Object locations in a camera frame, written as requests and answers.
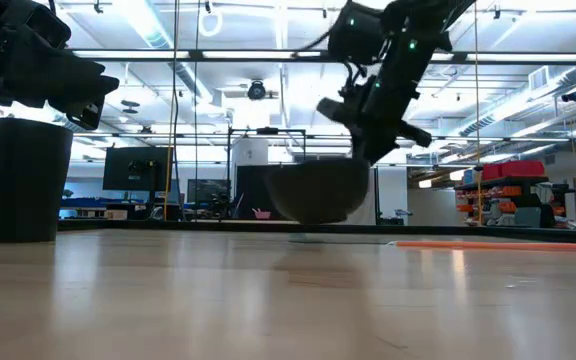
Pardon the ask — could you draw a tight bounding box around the small dark monitor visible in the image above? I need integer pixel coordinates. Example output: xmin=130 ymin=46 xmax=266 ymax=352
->
xmin=186 ymin=178 xmax=232 ymax=205

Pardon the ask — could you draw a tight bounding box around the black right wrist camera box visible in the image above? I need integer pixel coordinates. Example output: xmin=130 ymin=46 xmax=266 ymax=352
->
xmin=326 ymin=0 xmax=387 ymax=66

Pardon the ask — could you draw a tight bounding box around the black round ceiling camera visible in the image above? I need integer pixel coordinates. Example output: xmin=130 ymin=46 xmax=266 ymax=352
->
xmin=246 ymin=79 xmax=268 ymax=102

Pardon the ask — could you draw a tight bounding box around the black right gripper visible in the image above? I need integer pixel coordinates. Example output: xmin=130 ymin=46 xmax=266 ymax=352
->
xmin=316 ymin=44 xmax=433 ymax=165

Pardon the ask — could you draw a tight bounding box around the blue workbench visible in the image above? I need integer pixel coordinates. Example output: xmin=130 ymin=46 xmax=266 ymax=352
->
xmin=60 ymin=195 xmax=169 ymax=211

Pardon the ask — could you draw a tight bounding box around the large black monitor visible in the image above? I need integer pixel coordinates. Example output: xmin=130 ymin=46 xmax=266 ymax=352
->
xmin=102 ymin=146 xmax=170 ymax=193

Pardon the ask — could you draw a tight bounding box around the tall black cup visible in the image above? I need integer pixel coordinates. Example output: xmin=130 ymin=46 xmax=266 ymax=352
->
xmin=0 ymin=118 xmax=75 ymax=244

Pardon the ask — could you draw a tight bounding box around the black hanging cable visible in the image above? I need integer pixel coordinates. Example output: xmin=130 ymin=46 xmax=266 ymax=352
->
xmin=169 ymin=0 xmax=182 ymax=221
xmin=193 ymin=0 xmax=201 ymax=221

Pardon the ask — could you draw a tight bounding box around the yellow upright pole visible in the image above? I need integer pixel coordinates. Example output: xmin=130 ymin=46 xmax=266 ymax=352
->
xmin=162 ymin=99 xmax=176 ymax=221

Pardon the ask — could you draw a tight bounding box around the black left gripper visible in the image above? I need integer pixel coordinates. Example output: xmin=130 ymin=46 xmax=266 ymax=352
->
xmin=0 ymin=0 xmax=120 ymax=131

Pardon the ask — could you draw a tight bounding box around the red storage bin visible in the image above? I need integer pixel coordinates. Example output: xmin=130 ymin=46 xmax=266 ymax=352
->
xmin=481 ymin=159 xmax=547 ymax=182

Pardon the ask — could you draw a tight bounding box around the black metal frame stand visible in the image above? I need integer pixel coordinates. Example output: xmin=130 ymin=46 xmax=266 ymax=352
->
xmin=225 ymin=126 xmax=308 ymax=221

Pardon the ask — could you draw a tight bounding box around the black overhead frame bar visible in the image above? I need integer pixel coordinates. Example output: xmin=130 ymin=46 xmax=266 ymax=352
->
xmin=67 ymin=47 xmax=576 ymax=65

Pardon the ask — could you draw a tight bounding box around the black table edge rail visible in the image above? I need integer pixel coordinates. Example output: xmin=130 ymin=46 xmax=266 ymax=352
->
xmin=0 ymin=218 xmax=576 ymax=246

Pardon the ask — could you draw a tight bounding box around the shelf rack with orange bins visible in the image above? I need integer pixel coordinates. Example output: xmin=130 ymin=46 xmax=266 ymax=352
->
xmin=455 ymin=174 xmax=557 ymax=229

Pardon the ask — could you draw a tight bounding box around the black room partition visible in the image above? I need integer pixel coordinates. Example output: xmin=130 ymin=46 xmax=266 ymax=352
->
xmin=235 ymin=164 xmax=289 ymax=221

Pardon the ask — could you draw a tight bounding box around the white hanging cable ring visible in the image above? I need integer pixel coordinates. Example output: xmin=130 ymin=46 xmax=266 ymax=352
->
xmin=198 ymin=8 xmax=224 ymax=38

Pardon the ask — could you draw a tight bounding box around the dark round bowl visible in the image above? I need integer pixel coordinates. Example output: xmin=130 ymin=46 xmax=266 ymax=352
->
xmin=265 ymin=158 xmax=372 ymax=225

